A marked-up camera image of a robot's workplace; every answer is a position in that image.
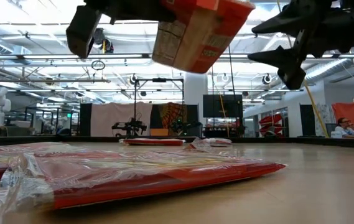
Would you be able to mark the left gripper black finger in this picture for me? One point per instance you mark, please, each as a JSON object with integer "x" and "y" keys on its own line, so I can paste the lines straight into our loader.
{"x": 81, "y": 34}

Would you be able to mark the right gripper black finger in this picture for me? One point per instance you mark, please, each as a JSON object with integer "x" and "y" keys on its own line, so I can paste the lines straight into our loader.
{"x": 288, "y": 62}
{"x": 285, "y": 23}

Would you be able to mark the black background robot arm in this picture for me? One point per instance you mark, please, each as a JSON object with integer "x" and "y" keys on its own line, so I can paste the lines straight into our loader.
{"x": 130, "y": 127}

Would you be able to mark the red cloth backdrop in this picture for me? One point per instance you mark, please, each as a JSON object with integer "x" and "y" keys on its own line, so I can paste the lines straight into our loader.
{"x": 351, "y": 113}

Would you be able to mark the black upright panel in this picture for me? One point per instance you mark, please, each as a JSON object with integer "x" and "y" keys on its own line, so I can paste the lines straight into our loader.
{"x": 85, "y": 119}

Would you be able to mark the person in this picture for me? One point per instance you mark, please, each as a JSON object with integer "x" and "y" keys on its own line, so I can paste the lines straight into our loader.
{"x": 344, "y": 129}

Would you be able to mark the large black monitor screen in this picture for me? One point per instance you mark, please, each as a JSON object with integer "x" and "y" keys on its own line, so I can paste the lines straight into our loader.
{"x": 214, "y": 107}

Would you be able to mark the white cloth backdrop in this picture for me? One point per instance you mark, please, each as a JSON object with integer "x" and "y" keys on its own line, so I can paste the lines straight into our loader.
{"x": 108, "y": 118}

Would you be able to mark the white building column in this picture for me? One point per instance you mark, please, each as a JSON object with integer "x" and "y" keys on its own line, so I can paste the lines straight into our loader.
{"x": 195, "y": 99}

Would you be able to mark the orange web pattern cloth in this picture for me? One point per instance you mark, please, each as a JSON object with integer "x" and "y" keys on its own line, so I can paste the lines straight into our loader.
{"x": 172, "y": 115}

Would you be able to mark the small orange box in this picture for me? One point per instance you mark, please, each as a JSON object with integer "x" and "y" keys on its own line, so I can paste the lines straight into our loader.
{"x": 159, "y": 132}

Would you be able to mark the red striped wall panel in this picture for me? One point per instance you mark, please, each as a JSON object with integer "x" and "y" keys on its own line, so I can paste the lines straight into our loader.
{"x": 270, "y": 123}

